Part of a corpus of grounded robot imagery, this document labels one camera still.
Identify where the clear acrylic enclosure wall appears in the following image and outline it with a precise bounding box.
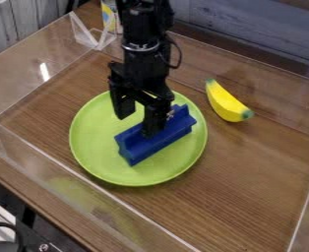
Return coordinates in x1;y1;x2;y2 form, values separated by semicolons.
0;11;200;252

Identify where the black cable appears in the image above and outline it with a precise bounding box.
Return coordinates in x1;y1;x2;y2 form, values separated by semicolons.
0;221;31;252

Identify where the blue block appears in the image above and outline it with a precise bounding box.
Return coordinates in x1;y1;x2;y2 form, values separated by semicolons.
115;104;197;166

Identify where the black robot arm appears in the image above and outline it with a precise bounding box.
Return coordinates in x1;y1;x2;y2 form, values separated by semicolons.
110;0;184;138

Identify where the green round plate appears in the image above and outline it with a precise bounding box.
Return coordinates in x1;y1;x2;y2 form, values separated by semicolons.
70;92;208;187

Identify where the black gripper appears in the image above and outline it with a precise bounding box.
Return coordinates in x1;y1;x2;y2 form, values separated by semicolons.
110;48;176;138

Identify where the white yellow can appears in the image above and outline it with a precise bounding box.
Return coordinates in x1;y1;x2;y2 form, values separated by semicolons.
102;0;122;34

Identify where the yellow toy banana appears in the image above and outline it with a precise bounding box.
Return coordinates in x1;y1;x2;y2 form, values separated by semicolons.
205;79;254;122

